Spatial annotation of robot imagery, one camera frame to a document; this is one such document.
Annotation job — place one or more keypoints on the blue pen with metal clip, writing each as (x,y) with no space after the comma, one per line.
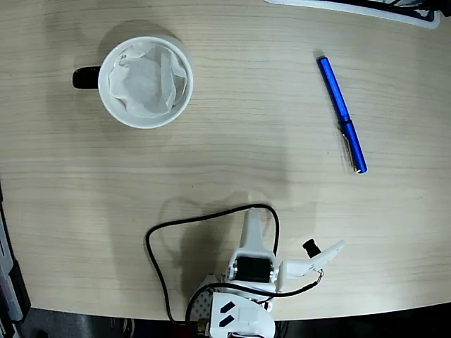
(334,91)

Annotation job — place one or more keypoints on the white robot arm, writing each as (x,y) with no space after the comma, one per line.
(246,317)

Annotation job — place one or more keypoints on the crumpled white tissue paper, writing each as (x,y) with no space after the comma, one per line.
(144,84)

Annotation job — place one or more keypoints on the white framed flat device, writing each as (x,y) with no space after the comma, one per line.
(432,21)

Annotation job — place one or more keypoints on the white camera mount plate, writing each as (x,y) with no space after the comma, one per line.
(299,269)

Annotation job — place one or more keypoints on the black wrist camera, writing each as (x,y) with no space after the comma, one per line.
(311,248)

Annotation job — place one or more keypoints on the white perforated base plate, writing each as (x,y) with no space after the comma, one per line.
(202,303)

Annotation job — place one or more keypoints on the grey metal rail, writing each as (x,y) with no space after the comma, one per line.
(8,281)

